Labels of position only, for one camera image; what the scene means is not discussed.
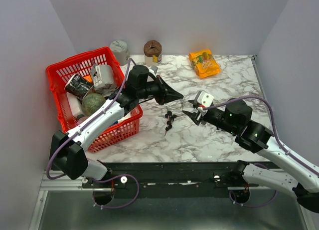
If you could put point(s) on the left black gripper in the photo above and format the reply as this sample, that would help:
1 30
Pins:
166 93

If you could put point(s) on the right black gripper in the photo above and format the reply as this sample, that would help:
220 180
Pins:
197 117

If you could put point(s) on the silver key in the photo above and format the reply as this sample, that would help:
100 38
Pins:
182 104

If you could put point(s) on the black key bunch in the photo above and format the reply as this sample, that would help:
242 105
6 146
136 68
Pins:
170 119

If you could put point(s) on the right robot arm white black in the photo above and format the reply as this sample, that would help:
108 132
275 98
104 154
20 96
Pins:
300 178

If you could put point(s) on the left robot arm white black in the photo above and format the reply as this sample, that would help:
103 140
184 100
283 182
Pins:
68 149

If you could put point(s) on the orange snack bag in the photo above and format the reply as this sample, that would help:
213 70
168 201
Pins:
203 63

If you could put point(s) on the brown lidded white jar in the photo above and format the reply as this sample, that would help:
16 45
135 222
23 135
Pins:
152 53

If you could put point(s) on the grey marbled cylinder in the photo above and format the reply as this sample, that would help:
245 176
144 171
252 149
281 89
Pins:
120 51

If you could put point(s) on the grey white carton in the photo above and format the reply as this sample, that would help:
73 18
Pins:
103 78

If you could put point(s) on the green melon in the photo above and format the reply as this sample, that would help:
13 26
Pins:
91 103

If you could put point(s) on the black patterned cup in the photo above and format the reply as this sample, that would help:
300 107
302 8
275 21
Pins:
78 86

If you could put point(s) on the red plastic basket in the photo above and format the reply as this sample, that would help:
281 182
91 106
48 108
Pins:
58 75

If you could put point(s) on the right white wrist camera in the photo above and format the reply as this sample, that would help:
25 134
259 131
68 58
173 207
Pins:
203 100

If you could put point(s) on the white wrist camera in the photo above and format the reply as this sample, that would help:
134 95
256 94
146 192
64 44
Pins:
153 70
203 100

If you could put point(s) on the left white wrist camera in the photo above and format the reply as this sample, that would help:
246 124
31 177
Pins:
153 70

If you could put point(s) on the black mounting rail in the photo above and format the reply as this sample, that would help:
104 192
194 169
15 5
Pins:
173 180

